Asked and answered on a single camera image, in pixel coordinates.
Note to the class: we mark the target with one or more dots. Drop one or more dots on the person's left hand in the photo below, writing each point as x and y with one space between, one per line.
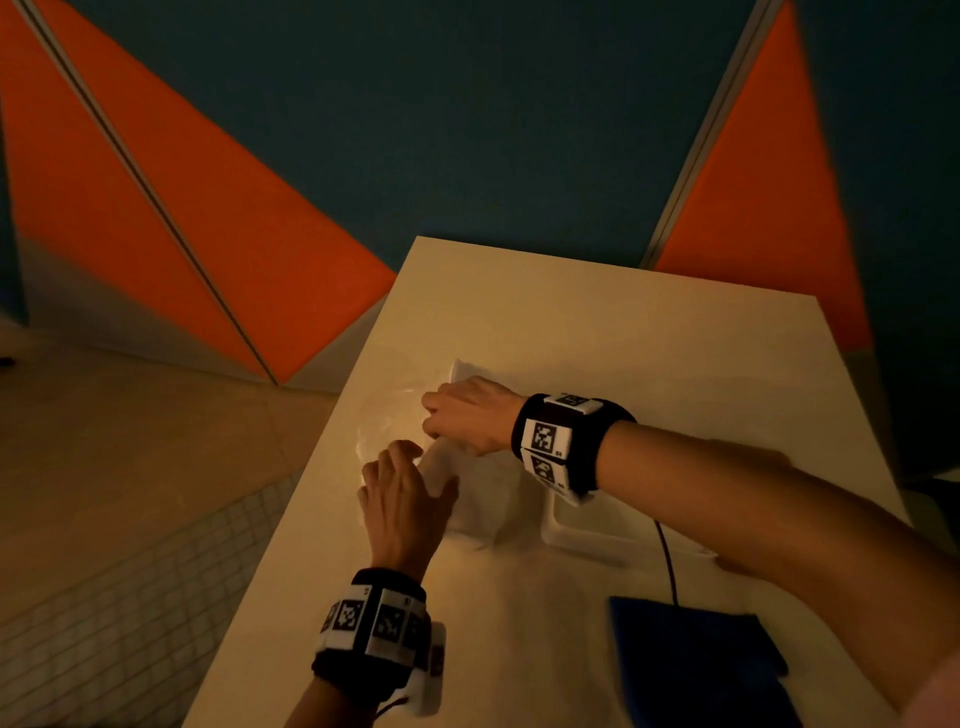
405 517

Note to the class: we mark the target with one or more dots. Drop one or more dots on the person's right hand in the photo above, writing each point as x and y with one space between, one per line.
476 416

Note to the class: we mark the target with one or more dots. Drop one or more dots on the white tissues stack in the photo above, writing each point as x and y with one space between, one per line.
487 495

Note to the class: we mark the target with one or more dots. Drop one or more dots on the clear plastic tissue wrapper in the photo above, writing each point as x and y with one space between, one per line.
390 420

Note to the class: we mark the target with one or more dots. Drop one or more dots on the white plastic box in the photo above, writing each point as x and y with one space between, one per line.
600 536

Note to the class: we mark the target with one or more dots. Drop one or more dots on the blue cleaning cloth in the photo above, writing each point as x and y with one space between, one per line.
690 667

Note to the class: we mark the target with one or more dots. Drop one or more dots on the person's right forearm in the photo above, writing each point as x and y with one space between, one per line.
787 525

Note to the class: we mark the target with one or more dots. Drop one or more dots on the person's pink sleeve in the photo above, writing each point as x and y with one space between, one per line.
937 697

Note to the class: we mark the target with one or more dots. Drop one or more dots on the black right wristband with markers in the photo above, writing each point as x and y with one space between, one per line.
562 442

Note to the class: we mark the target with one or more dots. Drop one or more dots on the black wristband with markers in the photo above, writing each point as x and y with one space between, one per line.
562 442
371 626

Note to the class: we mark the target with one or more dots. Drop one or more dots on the black left wristband with markers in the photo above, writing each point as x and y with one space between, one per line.
371 626

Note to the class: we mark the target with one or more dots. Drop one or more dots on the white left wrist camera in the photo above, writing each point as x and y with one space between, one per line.
429 667

